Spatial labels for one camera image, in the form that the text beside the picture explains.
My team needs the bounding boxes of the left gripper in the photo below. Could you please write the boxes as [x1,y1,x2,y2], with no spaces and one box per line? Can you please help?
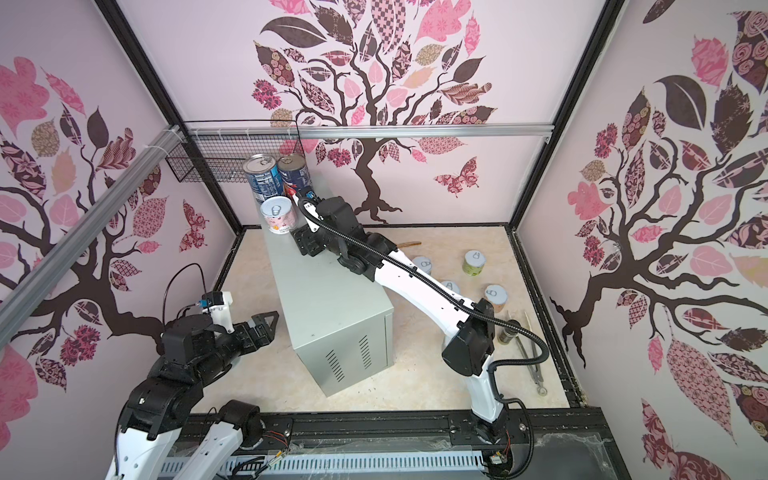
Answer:
[196,311,279,385]

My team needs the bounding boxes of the pink labelled can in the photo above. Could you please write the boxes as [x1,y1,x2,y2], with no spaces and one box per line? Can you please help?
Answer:
[260,196,296,235]

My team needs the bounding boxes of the dark red labelled can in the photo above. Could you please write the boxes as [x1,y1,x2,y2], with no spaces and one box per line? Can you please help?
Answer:
[277,154,312,194]

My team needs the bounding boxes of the large blue labelled can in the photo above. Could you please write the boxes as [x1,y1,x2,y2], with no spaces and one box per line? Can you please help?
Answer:
[243,154,284,204]

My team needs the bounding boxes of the white green labelled can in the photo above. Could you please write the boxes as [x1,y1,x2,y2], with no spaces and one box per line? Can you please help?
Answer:
[412,256,433,275]

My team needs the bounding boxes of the yellow labelled can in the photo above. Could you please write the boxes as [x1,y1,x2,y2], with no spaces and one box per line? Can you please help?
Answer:
[441,280,461,294]

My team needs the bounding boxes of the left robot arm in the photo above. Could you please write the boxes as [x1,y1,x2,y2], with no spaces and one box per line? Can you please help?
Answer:
[106,311,279,479]

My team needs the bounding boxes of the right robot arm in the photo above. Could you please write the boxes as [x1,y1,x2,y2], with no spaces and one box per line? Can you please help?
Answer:
[293,188,550,444]

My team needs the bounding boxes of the grey metal cabinet box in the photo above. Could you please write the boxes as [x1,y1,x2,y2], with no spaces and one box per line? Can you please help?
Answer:
[260,217,395,396]

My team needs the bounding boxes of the orange labelled can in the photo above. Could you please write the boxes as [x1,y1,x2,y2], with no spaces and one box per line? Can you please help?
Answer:
[484,284,509,313]

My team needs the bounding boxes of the dark pepper shaker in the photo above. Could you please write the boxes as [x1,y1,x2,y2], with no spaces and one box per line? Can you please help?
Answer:
[497,327,518,345]

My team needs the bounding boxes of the metal tongs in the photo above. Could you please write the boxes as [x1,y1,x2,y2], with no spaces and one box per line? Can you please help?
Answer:
[514,310,548,397]

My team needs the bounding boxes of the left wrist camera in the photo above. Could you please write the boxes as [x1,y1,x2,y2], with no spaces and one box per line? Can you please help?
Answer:
[198,291,234,334]

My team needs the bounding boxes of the horizontal aluminium rail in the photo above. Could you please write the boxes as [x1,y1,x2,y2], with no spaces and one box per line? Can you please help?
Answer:
[187,123,554,140]

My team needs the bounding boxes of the black wire basket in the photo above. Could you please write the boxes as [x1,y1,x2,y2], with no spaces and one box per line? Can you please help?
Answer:
[165,120,308,183]

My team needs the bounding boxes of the white slotted cable duct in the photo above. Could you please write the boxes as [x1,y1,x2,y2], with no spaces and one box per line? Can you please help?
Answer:
[159,451,485,479]

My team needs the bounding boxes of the diagonal aluminium rail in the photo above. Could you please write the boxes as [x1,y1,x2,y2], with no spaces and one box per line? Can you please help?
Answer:
[1,125,183,345]

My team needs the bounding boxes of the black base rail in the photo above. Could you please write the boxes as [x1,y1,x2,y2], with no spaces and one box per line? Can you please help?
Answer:
[110,407,631,480]

